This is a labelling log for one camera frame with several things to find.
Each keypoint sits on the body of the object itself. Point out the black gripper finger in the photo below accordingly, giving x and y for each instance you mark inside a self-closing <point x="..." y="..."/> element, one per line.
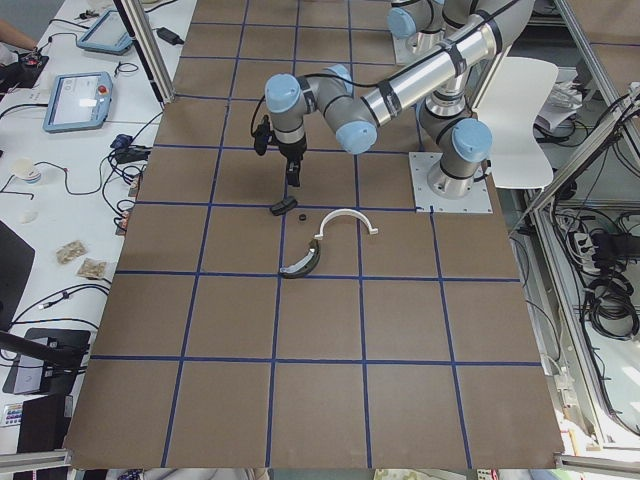
<point x="293" y="173"/>

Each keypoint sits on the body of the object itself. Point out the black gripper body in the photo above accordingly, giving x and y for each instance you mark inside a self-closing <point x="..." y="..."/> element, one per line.
<point x="292" y="150"/>

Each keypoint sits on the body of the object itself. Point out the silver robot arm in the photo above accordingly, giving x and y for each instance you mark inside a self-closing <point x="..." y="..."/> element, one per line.
<point x="465" y="142"/>
<point x="477" y="31"/>

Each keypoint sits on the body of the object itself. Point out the small black brake pad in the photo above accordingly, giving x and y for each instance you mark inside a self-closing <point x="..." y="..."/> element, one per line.
<point x="283" y="206"/>

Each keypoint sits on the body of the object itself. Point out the dark green curved brake shoe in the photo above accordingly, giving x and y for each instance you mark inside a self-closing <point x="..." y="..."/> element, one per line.
<point x="305" y="265"/>

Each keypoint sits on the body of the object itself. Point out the black power adapter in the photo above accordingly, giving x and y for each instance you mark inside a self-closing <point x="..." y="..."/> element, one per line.
<point x="169" y="36"/>

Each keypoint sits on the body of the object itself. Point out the blue teach pendant far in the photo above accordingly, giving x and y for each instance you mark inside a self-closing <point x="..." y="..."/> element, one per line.
<point x="107" y="35"/>

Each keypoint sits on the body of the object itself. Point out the blue teach pendant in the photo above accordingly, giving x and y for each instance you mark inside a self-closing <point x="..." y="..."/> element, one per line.
<point x="78" y="102"/>
<point x="107" y="35"/>

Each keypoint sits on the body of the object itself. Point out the blue teach pendant near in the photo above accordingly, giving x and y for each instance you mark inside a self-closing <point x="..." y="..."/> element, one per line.
<point x="78" y="102"/>

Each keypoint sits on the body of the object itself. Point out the white chair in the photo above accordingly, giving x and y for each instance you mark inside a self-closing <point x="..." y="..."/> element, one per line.
<point x="515" y="96"/>

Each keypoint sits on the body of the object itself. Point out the paper cup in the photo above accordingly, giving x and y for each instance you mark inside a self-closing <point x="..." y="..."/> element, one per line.
<point x="26" y="170"/>

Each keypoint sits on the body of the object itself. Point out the black monitor stand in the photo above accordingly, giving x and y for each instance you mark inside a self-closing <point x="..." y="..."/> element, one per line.
<point x="47" y="361"/>

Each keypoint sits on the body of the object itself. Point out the white curved plastic bracket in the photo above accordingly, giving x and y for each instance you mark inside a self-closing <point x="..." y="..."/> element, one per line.
<point x="344" y="215"/>

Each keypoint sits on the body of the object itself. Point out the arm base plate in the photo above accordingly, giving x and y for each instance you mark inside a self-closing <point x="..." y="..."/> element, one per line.
<point x="407" y="50"/>
<point x="436" y="192"/>

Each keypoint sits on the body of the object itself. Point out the aluminium frame post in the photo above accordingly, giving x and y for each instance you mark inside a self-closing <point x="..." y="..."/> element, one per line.
<point x="140" y="31"/>

